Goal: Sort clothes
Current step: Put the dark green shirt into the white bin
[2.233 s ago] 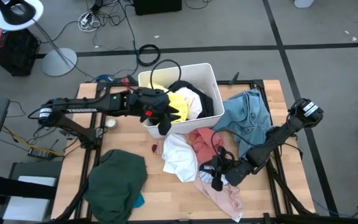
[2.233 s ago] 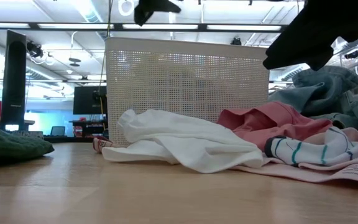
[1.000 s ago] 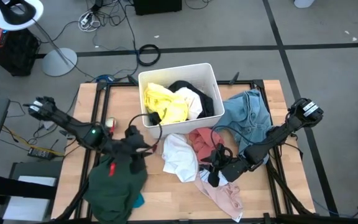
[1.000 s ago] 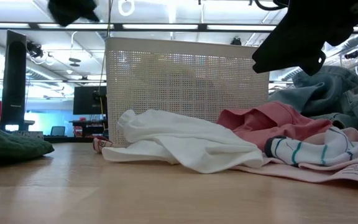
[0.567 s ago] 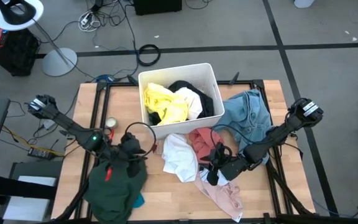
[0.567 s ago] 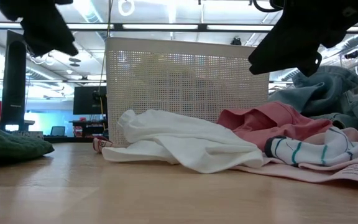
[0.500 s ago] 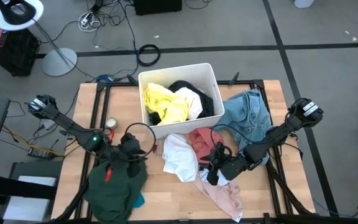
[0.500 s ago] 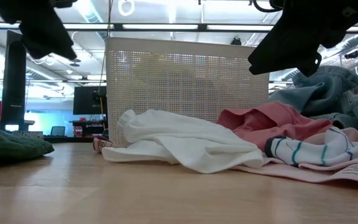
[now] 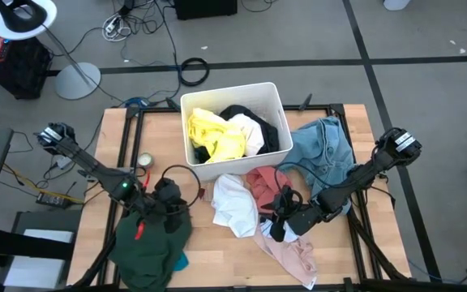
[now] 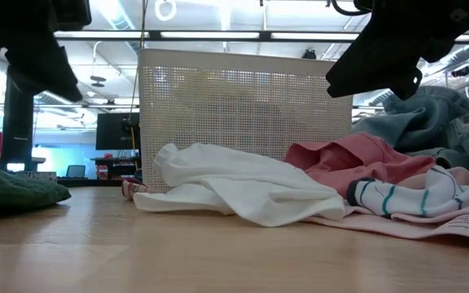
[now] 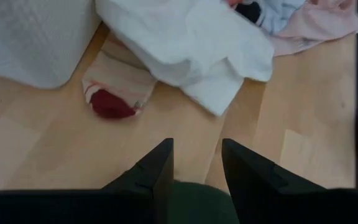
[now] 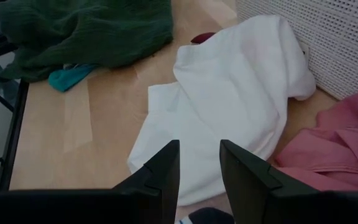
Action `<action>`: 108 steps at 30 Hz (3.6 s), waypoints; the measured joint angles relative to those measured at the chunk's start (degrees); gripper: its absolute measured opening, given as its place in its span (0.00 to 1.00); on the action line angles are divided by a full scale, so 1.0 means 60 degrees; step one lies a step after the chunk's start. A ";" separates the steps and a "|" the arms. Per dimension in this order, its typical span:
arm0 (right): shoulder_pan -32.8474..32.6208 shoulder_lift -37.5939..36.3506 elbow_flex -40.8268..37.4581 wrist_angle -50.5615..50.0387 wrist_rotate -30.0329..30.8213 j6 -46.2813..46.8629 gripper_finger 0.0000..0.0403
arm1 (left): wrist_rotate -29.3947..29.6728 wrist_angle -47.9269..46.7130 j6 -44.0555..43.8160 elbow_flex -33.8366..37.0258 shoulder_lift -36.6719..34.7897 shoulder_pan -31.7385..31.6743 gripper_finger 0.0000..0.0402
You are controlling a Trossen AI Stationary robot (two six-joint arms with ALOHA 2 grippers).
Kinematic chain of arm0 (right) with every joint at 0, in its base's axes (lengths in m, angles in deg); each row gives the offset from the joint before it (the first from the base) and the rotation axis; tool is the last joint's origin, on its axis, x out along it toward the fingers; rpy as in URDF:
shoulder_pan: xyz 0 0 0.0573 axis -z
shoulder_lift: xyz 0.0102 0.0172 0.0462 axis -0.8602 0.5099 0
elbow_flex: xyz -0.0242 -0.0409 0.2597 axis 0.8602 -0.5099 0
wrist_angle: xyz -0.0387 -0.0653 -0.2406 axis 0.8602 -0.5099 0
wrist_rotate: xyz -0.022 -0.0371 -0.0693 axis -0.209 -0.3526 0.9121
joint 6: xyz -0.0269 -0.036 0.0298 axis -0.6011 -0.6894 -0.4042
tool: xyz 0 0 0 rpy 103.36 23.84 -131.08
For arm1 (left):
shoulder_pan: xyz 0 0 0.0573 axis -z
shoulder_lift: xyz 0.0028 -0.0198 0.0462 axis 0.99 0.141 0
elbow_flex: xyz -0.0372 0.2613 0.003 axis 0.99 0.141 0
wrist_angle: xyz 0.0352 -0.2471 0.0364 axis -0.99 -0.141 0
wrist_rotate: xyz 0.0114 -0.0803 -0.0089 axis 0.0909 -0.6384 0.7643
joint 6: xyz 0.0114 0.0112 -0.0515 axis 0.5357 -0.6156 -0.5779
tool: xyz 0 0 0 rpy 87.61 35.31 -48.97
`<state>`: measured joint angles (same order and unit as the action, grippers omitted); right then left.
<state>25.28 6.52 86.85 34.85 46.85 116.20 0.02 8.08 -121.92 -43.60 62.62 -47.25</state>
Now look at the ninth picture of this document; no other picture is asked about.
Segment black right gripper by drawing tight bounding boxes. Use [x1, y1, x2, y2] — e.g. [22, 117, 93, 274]
[270, 202, 314, 243]

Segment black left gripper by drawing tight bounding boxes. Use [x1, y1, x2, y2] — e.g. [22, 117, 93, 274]
[152, 177, 189, 235]

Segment teal sock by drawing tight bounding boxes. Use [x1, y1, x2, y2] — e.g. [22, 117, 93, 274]
[172, 251, 191, 273]

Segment dark green shirt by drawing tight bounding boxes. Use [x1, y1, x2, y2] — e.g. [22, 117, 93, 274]
[107, 205, 193, 292]

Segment coral pink shirt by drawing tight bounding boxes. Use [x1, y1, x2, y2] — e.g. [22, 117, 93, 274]
[245, 165, 295, 215]

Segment white shirt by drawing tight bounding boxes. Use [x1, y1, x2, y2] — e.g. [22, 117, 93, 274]
[211, 173, 259, 239]

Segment white perforated laundry basket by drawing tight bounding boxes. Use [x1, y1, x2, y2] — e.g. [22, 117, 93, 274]
[179, 81, 294, 182]

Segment light blue denim jeans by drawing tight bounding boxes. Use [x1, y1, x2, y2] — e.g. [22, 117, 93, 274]
[276, 116, 357, 215]

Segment neon yellow shirt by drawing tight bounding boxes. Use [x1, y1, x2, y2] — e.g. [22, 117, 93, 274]
[187, 107, 247, 164]

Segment black garment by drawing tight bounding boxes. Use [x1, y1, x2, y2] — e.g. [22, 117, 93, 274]
[195, 104, 281, 164]

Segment blue white striped sock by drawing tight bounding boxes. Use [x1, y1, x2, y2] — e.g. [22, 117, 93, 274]
[259, 218, 301, 244]

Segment pale pink garment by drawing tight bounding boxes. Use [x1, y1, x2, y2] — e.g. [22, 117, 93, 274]
[251, 226, 319, 291]

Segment small speckled ceramic bowl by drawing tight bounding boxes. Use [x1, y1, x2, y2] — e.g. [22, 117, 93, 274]
[136, 152, 155, 170]

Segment white garment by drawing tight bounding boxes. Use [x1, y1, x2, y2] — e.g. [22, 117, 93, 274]
[228, 113, 265, 158]

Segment black power adapter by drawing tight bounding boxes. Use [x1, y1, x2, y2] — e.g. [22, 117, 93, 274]
[35, 191, 73, 210]

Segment grey side cabinet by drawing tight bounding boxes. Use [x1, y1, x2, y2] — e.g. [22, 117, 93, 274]
[2, 209, 81, 292]

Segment white floor lamp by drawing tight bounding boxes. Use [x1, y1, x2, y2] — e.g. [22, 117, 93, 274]
[0, 0, 102, 101]

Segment white power strip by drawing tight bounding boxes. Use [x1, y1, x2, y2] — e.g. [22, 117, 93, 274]
[102, 13, 134, 43]

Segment black storage crate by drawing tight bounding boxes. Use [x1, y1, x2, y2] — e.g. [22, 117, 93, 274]
[0, 34, 54, 101]

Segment black box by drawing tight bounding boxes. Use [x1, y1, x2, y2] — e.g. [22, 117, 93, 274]
[174, 0, 239, 21]

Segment white floor object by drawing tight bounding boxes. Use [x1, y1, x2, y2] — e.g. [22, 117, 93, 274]
[382, 0, 413, 12]

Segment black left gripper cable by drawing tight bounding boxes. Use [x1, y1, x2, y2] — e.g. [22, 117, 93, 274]
[159, 163, 202, 208]

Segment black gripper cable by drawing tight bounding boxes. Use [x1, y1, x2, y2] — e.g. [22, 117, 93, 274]
[159, 163, 202, 208]
[272, 161, 334, 206]

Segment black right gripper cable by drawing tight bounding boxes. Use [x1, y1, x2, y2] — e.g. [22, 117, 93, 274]
[272, 161, 334, 206]

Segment black aluminium table frame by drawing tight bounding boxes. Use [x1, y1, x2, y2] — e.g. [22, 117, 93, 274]
[71, 103, 415, 292]

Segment blue floor cable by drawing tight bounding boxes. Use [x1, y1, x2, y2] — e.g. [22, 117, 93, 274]
[122, 96, 152, 109]

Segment coiled black floor cable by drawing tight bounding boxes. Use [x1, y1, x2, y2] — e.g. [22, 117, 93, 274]
[179, 56, 212, 88]

